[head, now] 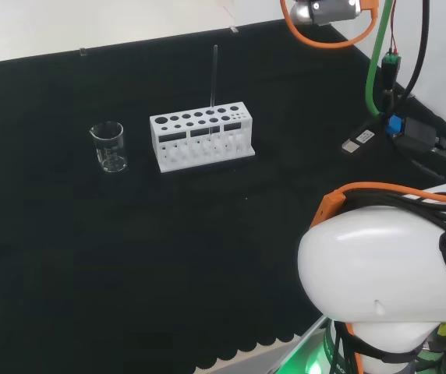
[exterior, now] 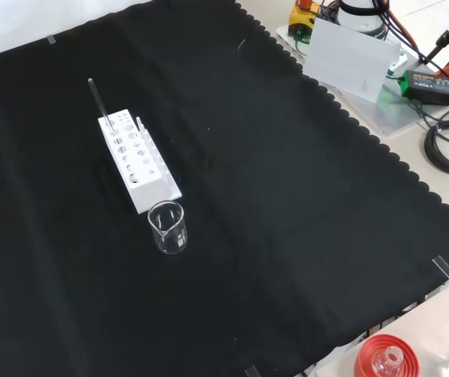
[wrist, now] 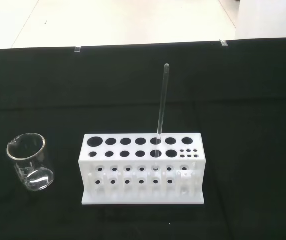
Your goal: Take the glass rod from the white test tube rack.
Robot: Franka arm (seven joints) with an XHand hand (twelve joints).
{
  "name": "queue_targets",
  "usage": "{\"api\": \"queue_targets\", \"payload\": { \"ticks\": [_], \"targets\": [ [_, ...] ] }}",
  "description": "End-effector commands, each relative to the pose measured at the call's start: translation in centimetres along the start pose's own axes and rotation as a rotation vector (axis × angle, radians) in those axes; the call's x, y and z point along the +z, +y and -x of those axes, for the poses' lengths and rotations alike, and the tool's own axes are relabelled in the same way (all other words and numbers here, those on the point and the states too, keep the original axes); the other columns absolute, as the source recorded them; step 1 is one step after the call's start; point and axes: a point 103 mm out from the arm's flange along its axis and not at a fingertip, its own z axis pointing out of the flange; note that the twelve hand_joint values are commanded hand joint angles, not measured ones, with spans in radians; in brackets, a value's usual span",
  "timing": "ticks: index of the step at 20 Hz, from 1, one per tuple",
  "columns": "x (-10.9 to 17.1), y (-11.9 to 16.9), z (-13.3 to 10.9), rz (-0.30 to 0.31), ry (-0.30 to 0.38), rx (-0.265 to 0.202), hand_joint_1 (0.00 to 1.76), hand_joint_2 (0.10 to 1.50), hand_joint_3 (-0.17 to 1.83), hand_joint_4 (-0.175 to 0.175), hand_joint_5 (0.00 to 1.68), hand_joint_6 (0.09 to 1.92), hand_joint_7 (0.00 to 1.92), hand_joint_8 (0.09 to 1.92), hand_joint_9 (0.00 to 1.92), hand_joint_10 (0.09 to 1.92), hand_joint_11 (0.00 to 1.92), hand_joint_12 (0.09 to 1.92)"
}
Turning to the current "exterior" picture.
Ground clear glass rod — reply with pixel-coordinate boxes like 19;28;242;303
87;78;116;134

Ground white test tube rack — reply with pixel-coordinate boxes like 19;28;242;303
97;108;182;215

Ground black cloth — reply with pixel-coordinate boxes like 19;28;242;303
0;0;449;377

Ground clear glass beaker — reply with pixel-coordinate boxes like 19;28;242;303
147;199;188;255

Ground pale board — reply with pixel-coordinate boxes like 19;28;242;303
304;17;402;104

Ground yellow stop button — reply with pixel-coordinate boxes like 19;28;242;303
289;0;323;38

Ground black power adapter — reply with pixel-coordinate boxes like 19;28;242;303
400;69;449;106

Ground small clear glass flask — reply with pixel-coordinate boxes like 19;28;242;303
372;346;405;376

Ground clear base plate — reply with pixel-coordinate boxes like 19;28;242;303
275;23;440;137

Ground orange cable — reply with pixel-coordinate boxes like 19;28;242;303
381;0;420;54

